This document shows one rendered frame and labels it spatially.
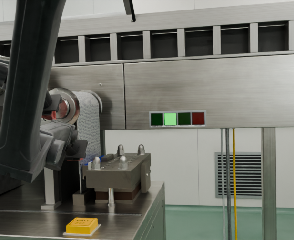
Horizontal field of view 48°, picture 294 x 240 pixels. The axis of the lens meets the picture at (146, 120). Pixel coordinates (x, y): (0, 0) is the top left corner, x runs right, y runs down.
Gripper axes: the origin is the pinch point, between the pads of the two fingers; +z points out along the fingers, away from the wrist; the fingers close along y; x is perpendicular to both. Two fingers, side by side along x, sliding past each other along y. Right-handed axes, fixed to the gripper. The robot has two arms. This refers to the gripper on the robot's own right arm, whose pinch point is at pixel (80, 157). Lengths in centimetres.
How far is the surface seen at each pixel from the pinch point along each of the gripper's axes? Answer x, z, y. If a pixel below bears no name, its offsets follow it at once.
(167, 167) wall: 83, 257, -2
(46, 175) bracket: -7.9, -2.9, -10.3
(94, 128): 15.8, 8.7, 0.3
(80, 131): 8.5, -4.4, 0.3
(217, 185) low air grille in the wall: 66, 265, 55
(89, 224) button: -25.8, -16.1, 12.7
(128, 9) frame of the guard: 68, -3, 13
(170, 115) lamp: 26.5, 19.4, 30.2
